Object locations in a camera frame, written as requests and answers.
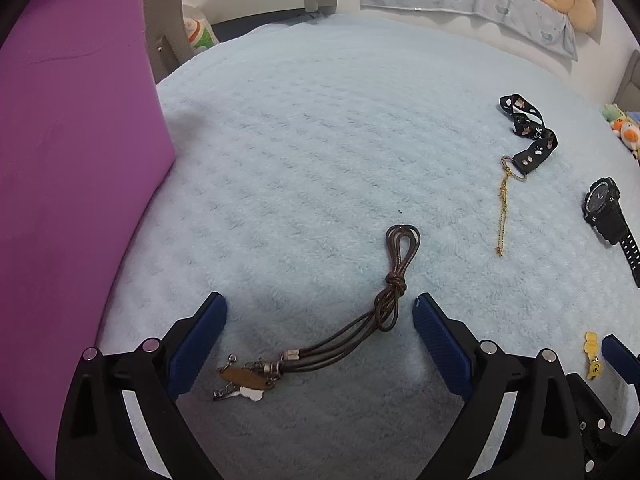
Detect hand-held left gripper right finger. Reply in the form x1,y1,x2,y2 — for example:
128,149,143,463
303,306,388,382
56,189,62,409
411,292,586,480

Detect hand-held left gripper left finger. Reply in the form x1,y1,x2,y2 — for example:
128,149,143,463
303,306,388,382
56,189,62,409
55,291,228,480

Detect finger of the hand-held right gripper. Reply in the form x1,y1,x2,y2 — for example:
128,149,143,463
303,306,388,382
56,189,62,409
601,334,640,391

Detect brown leather cord necklace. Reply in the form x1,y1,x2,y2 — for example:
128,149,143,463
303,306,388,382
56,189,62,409
212,224,422,403

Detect purple plastic basin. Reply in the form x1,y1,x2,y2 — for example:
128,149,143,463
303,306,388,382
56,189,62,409
0,0,176,480

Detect yellow charm earrings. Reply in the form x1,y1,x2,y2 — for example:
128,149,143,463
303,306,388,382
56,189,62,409
584,331,605,381

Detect black wristwatch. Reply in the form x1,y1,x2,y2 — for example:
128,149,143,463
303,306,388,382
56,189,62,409
582,176,640,288

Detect small colourful plush toys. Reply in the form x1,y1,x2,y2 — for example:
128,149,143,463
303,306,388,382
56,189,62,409
600,102,640,161

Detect light blue blanket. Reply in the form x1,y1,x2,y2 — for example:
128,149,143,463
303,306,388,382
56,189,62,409
97,12,640,480

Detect white plastic bag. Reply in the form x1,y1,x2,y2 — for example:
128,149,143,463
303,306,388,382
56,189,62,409
179,0,221,56

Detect grey chair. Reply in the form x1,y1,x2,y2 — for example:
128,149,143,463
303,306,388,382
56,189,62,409
141,0,196,85

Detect gold chain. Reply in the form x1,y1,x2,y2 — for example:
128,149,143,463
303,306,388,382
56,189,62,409
495,169,513,257

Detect black printed lanyard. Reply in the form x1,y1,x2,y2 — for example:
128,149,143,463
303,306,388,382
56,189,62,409
499,93,559,181

